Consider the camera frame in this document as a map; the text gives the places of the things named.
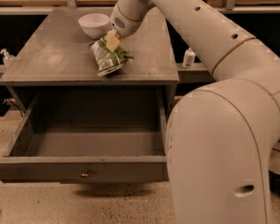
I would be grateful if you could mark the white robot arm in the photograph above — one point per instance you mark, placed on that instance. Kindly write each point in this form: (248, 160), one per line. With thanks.
(219, 137)

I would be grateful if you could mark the grey open drawer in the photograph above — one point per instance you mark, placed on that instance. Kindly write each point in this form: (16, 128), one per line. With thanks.
(117, 134)

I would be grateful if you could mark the green jalapeno chip bag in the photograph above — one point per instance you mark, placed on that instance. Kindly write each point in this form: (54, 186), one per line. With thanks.
(106, 60)

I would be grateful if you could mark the white ceramic bowl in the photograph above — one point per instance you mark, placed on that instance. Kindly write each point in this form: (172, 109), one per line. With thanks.
(95, 25)

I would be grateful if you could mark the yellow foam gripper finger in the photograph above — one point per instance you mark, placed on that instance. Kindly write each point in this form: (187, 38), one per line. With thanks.
(113, 40)

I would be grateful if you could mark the white pump lotion bottle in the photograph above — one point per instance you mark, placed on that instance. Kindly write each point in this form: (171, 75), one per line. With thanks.
(189, 58)

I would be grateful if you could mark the grey cabinet counter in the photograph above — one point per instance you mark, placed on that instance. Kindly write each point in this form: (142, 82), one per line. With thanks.
(55, 82)

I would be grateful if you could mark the clear pump sanitizer bottle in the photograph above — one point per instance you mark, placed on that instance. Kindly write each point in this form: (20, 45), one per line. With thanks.
(7, 57)

